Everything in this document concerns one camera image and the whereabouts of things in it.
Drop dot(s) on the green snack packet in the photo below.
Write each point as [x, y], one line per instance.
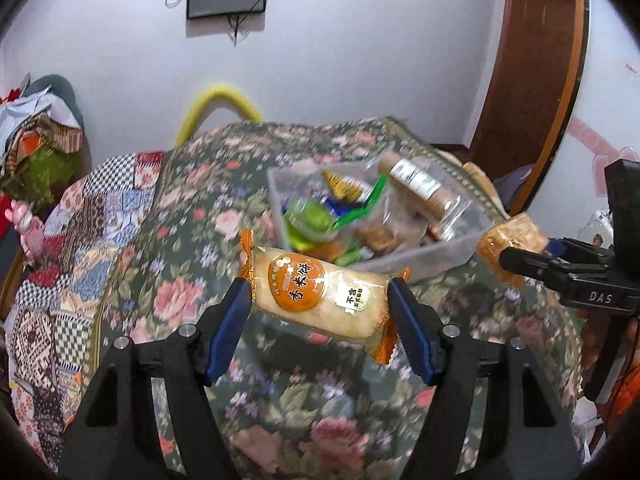
[367, 207]

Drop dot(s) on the clear bag of brown cookies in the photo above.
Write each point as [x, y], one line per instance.
[390, 232]

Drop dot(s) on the orange rice cracker packet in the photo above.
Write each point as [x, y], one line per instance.
[310, 290]

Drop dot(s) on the patchwork quilt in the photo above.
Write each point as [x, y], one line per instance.
[75, 260]

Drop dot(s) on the yellow foam tube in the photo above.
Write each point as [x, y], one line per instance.
[225, 91]

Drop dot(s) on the pile of clothes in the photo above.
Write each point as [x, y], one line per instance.
[40, 150]

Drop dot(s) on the green jelly cup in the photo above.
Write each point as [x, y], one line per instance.
[307, 222]

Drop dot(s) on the brown wooden door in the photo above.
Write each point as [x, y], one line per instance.
[540, 85]

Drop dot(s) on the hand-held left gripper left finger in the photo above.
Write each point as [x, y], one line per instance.
[232, 325]

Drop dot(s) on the yellow snack packet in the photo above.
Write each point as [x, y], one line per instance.
[345, 185]

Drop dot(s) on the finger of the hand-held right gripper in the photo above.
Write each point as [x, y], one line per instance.
[585, 256]
[530, 262]

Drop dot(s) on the clear packet of brown snacks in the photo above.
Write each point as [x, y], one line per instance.
[505, 232]

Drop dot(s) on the pink plush toy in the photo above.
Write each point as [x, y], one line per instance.
[27, 230]

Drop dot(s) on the white cabinet with pink stickers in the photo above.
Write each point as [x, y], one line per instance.
[610, 85]

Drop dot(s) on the brown cookie tube packet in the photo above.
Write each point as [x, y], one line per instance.
[415, 185]

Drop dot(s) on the green floral blanket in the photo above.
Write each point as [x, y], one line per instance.
[300, 410]

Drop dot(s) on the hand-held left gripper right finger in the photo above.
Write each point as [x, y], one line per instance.
[410, 330]

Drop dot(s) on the grey cloth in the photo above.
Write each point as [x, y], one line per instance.
[515, 185]

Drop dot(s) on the clear plastic container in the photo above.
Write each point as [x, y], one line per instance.
[450, 255]

